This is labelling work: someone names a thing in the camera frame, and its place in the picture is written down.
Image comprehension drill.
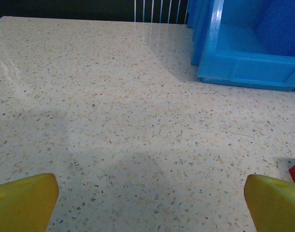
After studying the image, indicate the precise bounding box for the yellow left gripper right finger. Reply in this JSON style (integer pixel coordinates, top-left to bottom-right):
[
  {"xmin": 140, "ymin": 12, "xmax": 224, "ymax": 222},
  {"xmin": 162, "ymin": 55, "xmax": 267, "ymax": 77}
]
[{"xmin": 243, "ymin": 174, "xmax": 295, "ymax": 232}]

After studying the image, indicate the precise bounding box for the blue three-compartment plastic bin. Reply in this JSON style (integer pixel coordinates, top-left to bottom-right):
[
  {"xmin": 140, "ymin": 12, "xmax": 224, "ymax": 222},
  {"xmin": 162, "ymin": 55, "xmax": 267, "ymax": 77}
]
[{"xmin": 185, "ymin": 0, "xmax": 295, "ymax": 92}]

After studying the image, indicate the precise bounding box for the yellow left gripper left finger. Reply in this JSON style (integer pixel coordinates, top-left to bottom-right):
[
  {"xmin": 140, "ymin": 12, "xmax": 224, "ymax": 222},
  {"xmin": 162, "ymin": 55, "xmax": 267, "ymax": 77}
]
[{"xmin": 0, "ymin": 173, "xmax": 59, "ymax": 232}]

